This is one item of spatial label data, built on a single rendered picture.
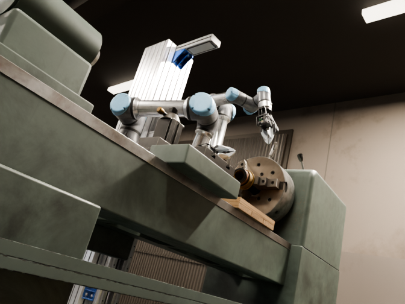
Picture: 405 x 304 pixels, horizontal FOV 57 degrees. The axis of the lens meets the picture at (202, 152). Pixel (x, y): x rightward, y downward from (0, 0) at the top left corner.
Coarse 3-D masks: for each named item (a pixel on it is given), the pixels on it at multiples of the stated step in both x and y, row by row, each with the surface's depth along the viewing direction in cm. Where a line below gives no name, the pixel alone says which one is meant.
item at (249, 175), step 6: (240, 168) 166; (234, 174) 167; (240, 174) 170; (246, 174) 164; (252, 174) 169; (240, 180) 164; (246, 180) 164; (252, 180) 167; (240, 186) 166; (246, 186) 167
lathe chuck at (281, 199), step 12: (252, 168) 181; (264, 168) 177; (276, 168) 173; (288, 180) 172; (252, 192) 184; (264, 192) 171; (276, 192) 168; (288, 192) 170; (252, 204) 172; (264, 204) 169; (276, 204) 165; (288, 204) 172; (276, 216) 171
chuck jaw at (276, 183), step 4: (256, 176) 168; (256, 180) 167; (260, 180) 168; (264, 180) 167; (268, 180) 168; (272, 180) 167; (276, 180) 166; (256, 184) 167; (260, 184) 167; (264, 184) 166; (268, 184) 167; (272, 184) 166; (276, 184) 165; (280, 184) 169; (284, 184) 169; (260, 188) 171; (264, 188) 170; (268, 188) 169; (272, 188) 168; (276, 188) 167; (280, 188) 168; (284, 188) 169
